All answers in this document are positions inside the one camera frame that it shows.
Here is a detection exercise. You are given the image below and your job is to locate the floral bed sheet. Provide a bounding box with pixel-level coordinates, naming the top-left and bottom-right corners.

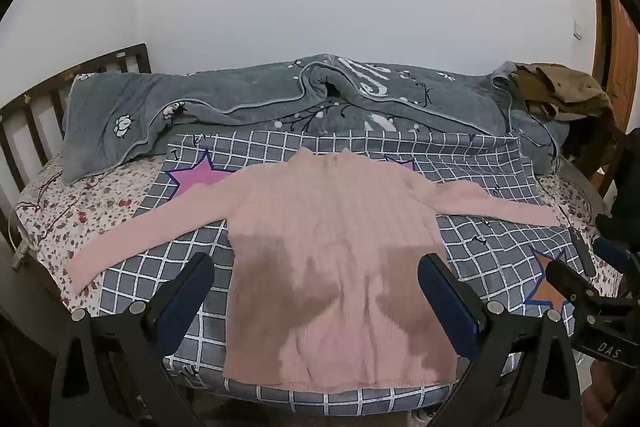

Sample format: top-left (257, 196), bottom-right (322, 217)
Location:
top-left (15, 142), bottom-right (173, 313)

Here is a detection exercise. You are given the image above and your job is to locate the grey checked blanket with stars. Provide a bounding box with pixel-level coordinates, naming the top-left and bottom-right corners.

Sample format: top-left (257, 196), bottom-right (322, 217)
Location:
top-left (97, 130), bottom-right (576, 418)

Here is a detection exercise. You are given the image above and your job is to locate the wooden door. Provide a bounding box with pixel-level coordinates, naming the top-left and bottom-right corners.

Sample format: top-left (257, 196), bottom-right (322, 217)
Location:
top-left (591, 0), bottom-right (640, 132)

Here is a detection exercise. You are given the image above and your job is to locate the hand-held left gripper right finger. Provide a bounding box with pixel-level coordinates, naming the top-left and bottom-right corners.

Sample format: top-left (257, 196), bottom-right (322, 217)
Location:
top-left (417, 253), bottom-right (584, 427)

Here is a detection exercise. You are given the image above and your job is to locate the grey quilt with flower print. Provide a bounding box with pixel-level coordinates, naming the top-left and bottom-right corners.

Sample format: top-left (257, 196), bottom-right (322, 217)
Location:
top-left (61, 53), bottom-right (571, 186)

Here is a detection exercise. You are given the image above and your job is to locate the black charging cable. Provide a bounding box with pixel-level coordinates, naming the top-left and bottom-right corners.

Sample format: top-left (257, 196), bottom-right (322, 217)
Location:
top-left (540, 189), bottom-right (597, 279)

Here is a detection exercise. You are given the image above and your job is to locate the person's right forearm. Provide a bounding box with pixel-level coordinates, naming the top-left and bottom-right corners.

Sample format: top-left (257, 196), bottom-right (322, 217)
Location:
top-left (589, 354), bottom-right (640, 427)

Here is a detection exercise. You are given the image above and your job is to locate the dark cloth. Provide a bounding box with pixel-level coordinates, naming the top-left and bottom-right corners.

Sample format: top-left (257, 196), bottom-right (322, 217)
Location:
top-left (567, 114), bottom-right (627, 180)

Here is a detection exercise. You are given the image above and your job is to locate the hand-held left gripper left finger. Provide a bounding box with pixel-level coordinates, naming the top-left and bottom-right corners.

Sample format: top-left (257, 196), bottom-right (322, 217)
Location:
top-left (50, 252), bottom-right (216, 427)

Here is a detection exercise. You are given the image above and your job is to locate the olive brown garment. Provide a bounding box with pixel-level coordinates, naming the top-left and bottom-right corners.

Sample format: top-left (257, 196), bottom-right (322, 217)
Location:
top-left (510, 63), bottom-right (615, 122)

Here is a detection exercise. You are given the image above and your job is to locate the dark wooden headboard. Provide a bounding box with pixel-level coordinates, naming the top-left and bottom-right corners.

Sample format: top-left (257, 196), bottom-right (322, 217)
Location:
top-left (0, 43), bottom-right (153, 208)

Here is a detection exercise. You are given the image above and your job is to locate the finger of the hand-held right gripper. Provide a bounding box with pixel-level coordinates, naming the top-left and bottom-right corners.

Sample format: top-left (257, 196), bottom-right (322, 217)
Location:
top-left (545, 259), bottom-right (608, 308)
top-left (594, 213), bottom-right (640, 275)

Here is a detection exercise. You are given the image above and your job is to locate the pink knit sweater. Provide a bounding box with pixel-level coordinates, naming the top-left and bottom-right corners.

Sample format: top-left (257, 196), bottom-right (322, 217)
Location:
top-left (66, 147), bottom-right (562, 394)

